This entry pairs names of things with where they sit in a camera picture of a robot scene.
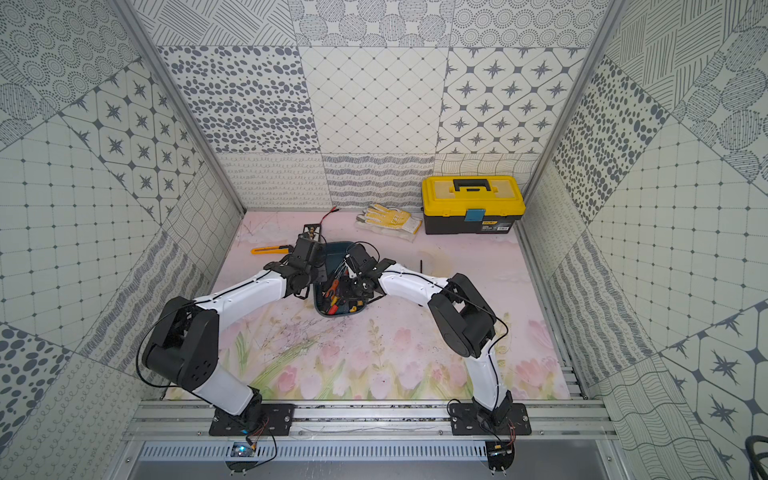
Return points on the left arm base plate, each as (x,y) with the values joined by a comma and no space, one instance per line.
(268,418)

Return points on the yellow black toolbox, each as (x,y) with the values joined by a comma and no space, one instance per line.
(471,204)

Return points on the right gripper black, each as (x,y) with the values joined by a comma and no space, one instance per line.
(366,296)

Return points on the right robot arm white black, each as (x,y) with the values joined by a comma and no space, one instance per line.
(464,319)

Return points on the aluminium rail frame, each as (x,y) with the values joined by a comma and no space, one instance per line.
(372,420)

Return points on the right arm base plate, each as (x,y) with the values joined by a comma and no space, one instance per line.
(469,419)

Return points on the teal plastic storage box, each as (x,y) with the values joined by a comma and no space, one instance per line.
(334,295)

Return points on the yellow white work gloves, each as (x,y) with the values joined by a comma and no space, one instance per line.
(387,221)

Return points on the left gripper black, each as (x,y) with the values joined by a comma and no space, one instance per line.
(308,241)

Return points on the black balanced charging board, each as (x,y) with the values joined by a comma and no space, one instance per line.
(311,231)

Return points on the yellow utility knife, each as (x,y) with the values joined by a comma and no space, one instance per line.
(273,250)

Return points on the white slotted cable duct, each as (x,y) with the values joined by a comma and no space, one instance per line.
(315,450)

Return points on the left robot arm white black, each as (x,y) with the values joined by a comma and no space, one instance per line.
(183,347)

